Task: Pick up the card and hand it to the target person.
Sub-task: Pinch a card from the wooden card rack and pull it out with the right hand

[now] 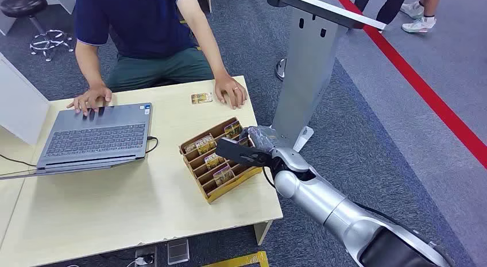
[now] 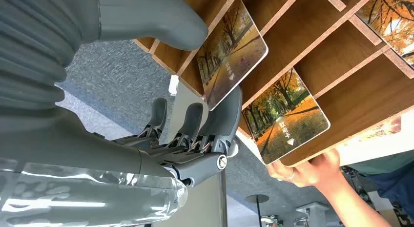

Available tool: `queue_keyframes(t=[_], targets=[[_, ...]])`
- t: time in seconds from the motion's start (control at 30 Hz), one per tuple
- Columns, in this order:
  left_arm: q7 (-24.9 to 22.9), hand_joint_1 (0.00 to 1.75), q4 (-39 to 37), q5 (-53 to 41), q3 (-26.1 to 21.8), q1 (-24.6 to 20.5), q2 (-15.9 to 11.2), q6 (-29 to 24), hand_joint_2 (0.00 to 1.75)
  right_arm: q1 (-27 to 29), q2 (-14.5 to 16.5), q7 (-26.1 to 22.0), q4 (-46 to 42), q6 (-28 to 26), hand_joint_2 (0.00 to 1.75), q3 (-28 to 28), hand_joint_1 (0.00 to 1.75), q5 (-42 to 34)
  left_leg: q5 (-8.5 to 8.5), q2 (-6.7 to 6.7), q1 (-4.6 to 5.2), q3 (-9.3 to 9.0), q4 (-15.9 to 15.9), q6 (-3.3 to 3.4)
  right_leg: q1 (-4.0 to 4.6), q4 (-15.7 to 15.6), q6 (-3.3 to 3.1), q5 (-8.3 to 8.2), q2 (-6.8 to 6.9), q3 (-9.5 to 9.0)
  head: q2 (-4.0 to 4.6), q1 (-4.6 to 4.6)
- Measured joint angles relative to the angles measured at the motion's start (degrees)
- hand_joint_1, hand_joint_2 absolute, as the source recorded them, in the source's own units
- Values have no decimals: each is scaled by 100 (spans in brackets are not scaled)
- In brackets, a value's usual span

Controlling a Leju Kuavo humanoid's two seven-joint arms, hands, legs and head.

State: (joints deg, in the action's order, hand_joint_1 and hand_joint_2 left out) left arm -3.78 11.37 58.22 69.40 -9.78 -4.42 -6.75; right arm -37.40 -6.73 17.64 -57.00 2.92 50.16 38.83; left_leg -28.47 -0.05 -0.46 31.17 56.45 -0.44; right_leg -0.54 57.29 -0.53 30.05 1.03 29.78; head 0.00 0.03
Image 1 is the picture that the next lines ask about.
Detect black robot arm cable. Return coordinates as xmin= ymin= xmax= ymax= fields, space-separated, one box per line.
xmin=262 ymin=165 xmax=277 ymax=190

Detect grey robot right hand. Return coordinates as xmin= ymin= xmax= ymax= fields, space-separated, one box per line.
xmin=238 ymin=125 xmax=292 ymax=153

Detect wooden card holder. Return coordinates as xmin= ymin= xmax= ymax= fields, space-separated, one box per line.
xmin=179 ymin=117 xmax=263 ymax=204

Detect black round stool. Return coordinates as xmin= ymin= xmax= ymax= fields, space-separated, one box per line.
xmin=0 ymin=0 xmax=75 ymax=63

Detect grey metal stand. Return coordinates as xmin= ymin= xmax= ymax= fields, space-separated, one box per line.
xmin=267 ymin=0 xmax=387 ymax=153

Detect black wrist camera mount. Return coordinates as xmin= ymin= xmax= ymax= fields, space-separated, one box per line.
xmin=215 ymin=137 xmax=273 ymax=168

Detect yellow floor tape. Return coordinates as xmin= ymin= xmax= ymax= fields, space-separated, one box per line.
xmin=200 ymin=250 xmax=270 ymax=267

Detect grey laptop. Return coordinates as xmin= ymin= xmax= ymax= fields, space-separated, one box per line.
xmin=36 ymin=102 xmax=153 ymax=174

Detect floor power socket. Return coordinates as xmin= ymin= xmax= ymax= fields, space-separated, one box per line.
xmin=134 ymin=245 xmax=158 ymax=267

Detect white partition panel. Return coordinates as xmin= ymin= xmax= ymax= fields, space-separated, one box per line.
xmin=0 ymin=52 xmax=51 ymax=146

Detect wooden desk leg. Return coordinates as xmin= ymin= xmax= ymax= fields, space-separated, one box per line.
xmin=253 ymin=220 xmax=273 ymax=246

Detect black desk cable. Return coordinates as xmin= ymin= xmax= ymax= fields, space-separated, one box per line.
xmin=0 ymin=153 xmax=38 ymax=169

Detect person's left hand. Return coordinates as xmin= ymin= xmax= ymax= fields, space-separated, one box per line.
xmin=214 ymin=75 xmax=249 ymax=110

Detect person's right hand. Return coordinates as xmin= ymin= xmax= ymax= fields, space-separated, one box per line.
xmin=66 ymin=86 xmax=113 ymax=117

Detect background person white sneakers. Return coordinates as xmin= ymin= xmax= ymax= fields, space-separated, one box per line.
xmin=400 ymin=0 xmax=442 ymax=33

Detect grey floor plate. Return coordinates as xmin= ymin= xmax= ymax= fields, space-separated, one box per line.
xmin=167 ymin=238 xmax=191 ymax=266

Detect black laptop cable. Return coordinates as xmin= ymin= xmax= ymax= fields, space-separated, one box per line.
xmin=145 ymin=136 xmax=160 ymax=155

